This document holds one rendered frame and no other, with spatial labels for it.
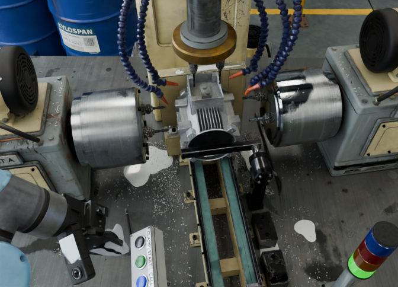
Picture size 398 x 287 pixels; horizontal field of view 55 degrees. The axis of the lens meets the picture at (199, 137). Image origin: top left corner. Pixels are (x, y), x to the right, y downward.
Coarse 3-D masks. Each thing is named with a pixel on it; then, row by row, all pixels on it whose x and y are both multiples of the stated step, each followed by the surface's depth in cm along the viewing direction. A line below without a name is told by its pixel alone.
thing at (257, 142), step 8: (224, 144) 119; (232, 144) 119; (240, 144) 119; (248, 144) 119; (256, 144) 119; (184, 152) 117; (192, 152) 118; (200, 152) 118; (208, 152) 119; (216, 152) 119; (224, 152) 120
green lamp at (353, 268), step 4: (352, 256) 92; (352, 260) 91; (348, 264) 94; (352, 264) 91; (352, 268) 92; (356, 268) 90; (352, 272) 92; (356, 272) 91; (360, 272) 90; (364, 272) 89; (368, 272) 89; (372, 272) 89; (360, 276) 92; (364, 276) 91; (368, 276) 91
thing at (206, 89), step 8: (208, 72) 123; (216, 72) 123; (192, 80) 122; (200, 80) 125; (208, 80) 125; (216, 80) 124; (192, 88) 123; (200, 88) 121; (208, 88) 121; (216, 88) 123; (192, 96) 117; (200, 96) 121; (208, 96) 119; (216, 96) 121; (192, 104) 117; (200, 104) 117; (208, 104) 118; (216, 104) 118; (192, 112) 119
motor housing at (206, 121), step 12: (180, 108) 125; (204, 108) 118; (216, 108) 118; (228, 108) 124; (180, 120) 124; (192, 120) 119; (204, 120) 115; (216, 120) 115; (204, 132) 134; (216, 132) 133; (228, 132) 117; (192, 144) 127; (204, 144) 130; (216, 144) 130; (204, 156) 127; (216, 156) 127
